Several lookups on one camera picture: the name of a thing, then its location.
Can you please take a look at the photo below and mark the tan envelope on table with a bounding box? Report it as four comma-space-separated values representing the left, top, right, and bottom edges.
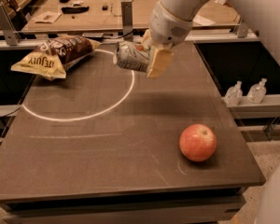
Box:
33, 11, 61, 23

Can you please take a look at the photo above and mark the brown yellow chip bag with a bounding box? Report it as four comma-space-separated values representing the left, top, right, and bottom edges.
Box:
11, 35, 101, 80

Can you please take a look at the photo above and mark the right metal bracket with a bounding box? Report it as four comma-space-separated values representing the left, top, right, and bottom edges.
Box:
236, 18, 249, 38

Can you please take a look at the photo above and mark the white paper sheet near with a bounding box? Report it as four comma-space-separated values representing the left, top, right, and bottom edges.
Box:
193, 15, 215, 26

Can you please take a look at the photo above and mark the clear plastic bottle right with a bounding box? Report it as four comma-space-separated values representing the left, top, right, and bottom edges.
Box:
246, 78, 267, 104

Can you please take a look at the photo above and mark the middle metal bracket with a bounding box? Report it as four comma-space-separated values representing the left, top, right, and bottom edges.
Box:
121, 1, 133, 41

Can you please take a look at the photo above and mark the left metal bracket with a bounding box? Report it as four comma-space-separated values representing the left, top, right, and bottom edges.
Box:
0, 4, 21, 46

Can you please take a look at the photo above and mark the metal bracket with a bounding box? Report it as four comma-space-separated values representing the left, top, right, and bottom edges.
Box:
121, 1, 133, 41
236, 18, 249, 38
0, 4, 21, 46

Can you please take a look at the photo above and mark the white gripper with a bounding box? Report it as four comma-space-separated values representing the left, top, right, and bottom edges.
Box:
141, 2, 192, 78

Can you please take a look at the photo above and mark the clear plastic bottle left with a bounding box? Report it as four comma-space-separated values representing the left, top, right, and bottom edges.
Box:
224, 81, 243, 106

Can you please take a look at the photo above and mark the clear plastic bottle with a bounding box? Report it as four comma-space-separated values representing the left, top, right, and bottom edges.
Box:
246, 78, 267, 104
224, 81, 243, 106

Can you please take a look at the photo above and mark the black tool on back table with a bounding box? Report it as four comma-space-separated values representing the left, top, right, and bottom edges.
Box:
62, 6, 90, 14

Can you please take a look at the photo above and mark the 7up soda can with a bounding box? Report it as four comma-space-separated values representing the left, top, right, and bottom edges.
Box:
113, 41, 150, 73

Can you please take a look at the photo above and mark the black cable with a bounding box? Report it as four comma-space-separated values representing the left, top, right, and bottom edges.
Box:
115, 31, 134, 42

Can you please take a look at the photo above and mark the red apple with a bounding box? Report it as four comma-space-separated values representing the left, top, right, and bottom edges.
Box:
179, 124, 217, 162

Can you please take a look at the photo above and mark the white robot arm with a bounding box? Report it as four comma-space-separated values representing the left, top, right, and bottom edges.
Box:
145, 0, 280, 224

